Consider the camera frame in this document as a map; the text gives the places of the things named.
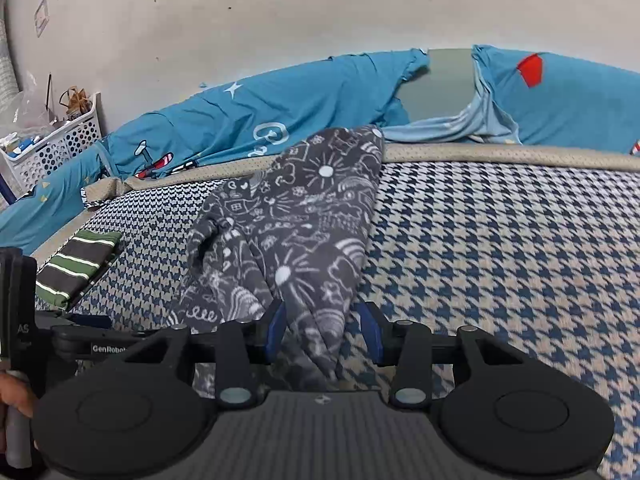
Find brown paper bag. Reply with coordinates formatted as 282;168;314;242
59;86;93;121

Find houndstooth mattress cover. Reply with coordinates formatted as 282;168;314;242
30;140;640;480

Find person's left hand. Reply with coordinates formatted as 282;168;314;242
0;370;39;456

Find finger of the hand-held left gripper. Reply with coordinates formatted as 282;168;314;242
65;314;113;330

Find blue aeroplane print sheet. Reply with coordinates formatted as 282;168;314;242
0;45;640;256

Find grey printed fleece jacket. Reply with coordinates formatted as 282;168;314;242
170;125;386;393

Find clear plastic bag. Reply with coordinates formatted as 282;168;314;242
0;72;56;141

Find white grid curtain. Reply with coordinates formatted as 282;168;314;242
0;25;23;111

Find green striped folded garment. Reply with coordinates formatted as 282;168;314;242
36;230;123;311

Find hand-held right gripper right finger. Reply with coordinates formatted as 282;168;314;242
357;300;526;408

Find grey headboard panel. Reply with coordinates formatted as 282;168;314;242
402;49;476;123

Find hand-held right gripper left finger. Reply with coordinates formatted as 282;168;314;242
120;302;288;408

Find white plastic basket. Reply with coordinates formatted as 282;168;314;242
0;92;103;196

